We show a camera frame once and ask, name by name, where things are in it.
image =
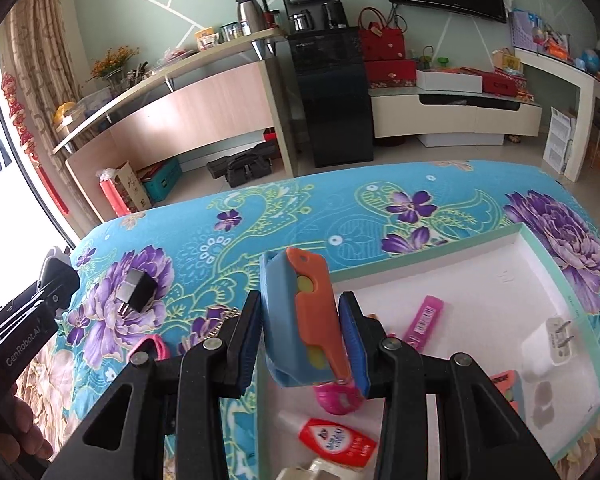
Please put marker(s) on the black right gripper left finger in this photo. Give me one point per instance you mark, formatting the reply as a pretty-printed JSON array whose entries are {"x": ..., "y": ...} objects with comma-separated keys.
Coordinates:
[{"x": 122, "y": 437}]

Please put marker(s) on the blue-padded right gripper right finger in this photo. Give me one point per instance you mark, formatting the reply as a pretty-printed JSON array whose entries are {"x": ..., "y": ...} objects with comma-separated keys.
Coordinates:
[{"x": 480, "y": 434}]

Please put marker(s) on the salmon blue toy knife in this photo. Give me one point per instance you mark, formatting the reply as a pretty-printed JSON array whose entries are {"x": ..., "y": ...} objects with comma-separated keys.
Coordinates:
[{"x": 509, "y": 385}]

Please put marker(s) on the pink smartwatch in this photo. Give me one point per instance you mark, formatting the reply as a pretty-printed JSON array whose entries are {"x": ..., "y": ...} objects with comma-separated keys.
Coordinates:
[{"x": 153, "y": 346}]

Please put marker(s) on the white power adapter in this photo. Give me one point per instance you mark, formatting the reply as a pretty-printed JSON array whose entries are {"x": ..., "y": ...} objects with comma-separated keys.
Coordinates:
[{"x": 547, "y": 351}]

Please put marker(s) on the black power adapter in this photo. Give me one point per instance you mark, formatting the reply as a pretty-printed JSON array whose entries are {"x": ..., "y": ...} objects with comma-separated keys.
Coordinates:
[{"x": 135, "y": 293}]

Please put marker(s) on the magenta translucent lighter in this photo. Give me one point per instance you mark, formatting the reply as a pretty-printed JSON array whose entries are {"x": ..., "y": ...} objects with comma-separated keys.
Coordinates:
[{"x": 424, "y": 323}]

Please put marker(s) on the red white glue bottle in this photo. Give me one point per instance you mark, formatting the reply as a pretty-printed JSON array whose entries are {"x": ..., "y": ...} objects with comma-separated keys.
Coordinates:
[{"x": 329, "y": 440}]

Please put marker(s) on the blue orange toy knife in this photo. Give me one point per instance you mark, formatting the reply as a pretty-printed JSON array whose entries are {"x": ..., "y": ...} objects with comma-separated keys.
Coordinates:
[{"x": 302, "y": 336}]

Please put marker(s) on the white smartwatch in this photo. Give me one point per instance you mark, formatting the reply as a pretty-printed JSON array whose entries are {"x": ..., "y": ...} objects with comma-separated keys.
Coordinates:
[{"x": 338, "y": 398}]

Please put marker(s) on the white phone clamp holder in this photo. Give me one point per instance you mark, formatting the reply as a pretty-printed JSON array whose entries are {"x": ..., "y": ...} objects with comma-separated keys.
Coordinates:
[{"x": 320, "y": 469}]

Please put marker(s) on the black gold patterned harmonica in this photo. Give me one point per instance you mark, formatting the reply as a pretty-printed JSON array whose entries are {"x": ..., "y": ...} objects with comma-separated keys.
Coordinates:
[{"x": 228, "y": 314}]

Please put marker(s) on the pink brown puppy toy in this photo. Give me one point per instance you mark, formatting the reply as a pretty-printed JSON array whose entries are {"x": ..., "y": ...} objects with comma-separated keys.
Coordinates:
[{"x": 373, "y": 316}]

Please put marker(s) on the person's left hand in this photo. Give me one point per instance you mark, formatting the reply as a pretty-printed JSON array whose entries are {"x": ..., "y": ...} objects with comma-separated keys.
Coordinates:
[{"x": 27, "y": 438}]

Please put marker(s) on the floral blue tablecloth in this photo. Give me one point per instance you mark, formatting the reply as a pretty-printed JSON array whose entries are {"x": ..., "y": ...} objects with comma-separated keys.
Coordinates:
[{"x": 204, "y": 256}]

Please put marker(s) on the teal white shallow box tray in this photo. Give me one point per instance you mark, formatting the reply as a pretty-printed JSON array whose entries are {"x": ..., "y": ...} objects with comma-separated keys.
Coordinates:
[{"x": 497, "y": 289}]

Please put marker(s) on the red white gift bag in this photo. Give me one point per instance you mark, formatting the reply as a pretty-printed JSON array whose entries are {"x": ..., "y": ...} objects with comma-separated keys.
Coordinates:
[{"x": 123, "y": 190}]

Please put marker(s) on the teal storage crate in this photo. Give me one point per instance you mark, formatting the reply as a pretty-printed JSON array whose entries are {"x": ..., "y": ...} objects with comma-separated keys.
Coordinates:
[{"x": 160, "y": 179}]

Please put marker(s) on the yellow container on shelf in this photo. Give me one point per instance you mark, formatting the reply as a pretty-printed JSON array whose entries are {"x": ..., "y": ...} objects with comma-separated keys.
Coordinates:
[{"x": 68, "y": 117}]

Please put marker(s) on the black bag on floor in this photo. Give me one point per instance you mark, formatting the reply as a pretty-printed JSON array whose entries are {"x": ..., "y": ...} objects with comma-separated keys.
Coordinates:
[{"x": 245, "y": 166}]

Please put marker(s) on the red chinese knot ornament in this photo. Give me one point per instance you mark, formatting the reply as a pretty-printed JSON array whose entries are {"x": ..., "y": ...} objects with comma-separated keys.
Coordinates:
[{"x": 17, "y": 115}]

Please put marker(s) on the beige patterned curtain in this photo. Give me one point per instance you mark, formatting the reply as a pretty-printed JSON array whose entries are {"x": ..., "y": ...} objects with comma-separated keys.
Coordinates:
[{"x": 35, "y": 45}]

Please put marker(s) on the orange flower bouquet vase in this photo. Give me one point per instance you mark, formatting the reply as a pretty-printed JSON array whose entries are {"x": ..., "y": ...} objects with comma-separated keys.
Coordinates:
[{"x": 112, "y": 67}]

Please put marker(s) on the curved wooden counter shelf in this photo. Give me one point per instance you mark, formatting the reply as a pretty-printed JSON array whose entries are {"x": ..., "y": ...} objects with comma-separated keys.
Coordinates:
[{"x": 230, "y": 103}]

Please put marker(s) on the cream low tv stand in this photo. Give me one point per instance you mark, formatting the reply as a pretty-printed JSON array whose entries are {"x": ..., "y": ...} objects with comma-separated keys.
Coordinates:
[{"x": 450, "y": 115}]

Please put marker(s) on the white flat box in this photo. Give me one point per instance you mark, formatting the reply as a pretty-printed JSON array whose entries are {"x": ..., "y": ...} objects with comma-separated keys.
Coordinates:
[{"x": 433, "y": 80}]

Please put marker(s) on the white desk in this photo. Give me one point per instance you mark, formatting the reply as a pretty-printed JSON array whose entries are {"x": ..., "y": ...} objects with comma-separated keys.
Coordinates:
[{"x": 580, "y": 93}]

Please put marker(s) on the red gift box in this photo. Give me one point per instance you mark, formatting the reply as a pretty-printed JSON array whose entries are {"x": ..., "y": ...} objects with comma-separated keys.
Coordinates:
[{"x": 386, "y": 74}]

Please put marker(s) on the black water dispenser cabinet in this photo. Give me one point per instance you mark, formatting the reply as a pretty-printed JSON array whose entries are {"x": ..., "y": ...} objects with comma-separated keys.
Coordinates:
[{"x": 328, "y": 62}]

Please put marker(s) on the steel thermos kettle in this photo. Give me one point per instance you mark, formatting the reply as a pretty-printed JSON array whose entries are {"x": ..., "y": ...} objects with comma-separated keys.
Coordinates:
[{"x": 251, "y": 16}]

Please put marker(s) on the red handbag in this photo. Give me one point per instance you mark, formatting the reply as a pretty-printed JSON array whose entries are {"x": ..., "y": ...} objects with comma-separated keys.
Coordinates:
[{"x": 381, "y": 39}]

